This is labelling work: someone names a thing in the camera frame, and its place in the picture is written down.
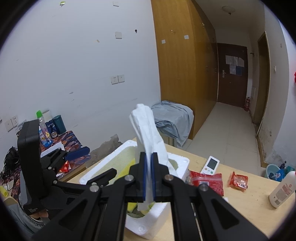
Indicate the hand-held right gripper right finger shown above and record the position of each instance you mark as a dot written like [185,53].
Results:
[153,178]

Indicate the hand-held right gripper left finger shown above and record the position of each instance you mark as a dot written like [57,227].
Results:
[143,178]

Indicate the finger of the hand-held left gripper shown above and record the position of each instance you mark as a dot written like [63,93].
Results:
[101,177]
[77,153]

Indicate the white foam box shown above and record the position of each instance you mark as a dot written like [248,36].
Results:
[152,222]

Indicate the person's left hand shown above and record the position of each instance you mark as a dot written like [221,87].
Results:
[41,214]

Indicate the side table with patterned cloth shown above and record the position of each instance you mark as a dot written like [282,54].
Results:
[74,141]

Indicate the red orange packet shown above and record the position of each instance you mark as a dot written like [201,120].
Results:
[64,167]

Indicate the printed white papers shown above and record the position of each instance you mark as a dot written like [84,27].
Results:
[53,148]

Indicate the dark blue box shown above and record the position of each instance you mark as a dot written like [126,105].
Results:
[53,132]

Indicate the teal canister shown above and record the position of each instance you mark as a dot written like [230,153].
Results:
[59,125]

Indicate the spray bottle with green cap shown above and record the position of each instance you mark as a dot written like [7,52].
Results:
[44,132]

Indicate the large red snack packet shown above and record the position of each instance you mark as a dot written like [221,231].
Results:
[208,183]

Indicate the person's grey clothing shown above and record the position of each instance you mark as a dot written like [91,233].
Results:
[20,220]

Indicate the white remote with screen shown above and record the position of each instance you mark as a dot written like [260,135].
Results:
[210,164]

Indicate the small red snack packet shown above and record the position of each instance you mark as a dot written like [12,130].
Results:
[238,182]

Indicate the wooden wardrobe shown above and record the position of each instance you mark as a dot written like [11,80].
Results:
[180,69]

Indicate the blue plastic basin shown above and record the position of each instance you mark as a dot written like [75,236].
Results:
[270,171]

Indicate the dark brown door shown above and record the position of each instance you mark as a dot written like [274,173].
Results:
[231,88]

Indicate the red fire extinguisher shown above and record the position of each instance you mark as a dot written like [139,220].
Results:
[247,104]

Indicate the white pump lotion bottle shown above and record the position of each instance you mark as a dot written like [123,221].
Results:
[283,190]

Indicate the white paper notice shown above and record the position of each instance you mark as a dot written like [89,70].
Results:
[231,60]

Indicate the light wooden door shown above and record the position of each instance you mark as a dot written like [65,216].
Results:
[262,88]

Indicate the ceiling lamp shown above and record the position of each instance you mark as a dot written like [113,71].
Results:
[228,9]

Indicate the white wall socket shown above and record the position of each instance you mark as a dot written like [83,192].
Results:
[11,122]
[114,80]

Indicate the white wall switch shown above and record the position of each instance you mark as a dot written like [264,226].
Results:
[118,35]
[121,78]

